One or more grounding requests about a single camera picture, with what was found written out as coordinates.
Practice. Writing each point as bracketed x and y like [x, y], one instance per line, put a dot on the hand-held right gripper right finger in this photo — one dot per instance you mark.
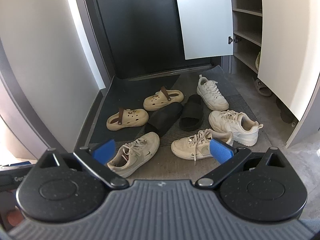
[220, 151]

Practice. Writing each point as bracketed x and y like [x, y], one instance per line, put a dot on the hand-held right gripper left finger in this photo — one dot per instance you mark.
[103, 150]

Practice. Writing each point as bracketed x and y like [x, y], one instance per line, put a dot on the white chunky sneaker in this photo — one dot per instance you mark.
[232, 125]

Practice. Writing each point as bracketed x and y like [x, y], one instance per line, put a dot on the cream sneaker dark swoosh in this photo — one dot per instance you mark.
[140, 152]
[185, 147]

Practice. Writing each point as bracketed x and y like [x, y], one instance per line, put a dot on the black slide sandal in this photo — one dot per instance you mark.
[191, 112]
[165, 117]

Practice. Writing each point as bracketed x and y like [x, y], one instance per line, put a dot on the white low sneaker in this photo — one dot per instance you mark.
[212, 95]

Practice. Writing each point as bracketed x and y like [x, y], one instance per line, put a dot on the grey shoe cabinet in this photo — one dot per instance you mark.
[246, 11]

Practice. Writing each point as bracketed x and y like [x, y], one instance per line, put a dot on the person's left hand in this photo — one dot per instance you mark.
[14, 217]

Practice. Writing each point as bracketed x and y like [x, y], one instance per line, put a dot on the dark textured floor mat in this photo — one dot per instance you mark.
[222, 80]

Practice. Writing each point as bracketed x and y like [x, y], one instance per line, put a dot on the black chunky shoe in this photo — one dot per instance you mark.
[285, 112]

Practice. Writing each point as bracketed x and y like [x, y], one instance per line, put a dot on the white slide sandal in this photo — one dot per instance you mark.
[262, 87]

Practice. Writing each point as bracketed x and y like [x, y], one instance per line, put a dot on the green fuzzy slipper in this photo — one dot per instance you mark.
[258, 60]

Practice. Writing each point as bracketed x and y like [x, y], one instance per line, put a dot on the metal cabinet hinge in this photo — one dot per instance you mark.
[231, 40]

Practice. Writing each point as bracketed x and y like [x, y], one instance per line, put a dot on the white cabinet door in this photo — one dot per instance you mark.
[205, 17]
[287, 42]

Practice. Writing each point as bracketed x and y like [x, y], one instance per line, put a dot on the black entrance door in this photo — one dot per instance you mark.
[140, 25]

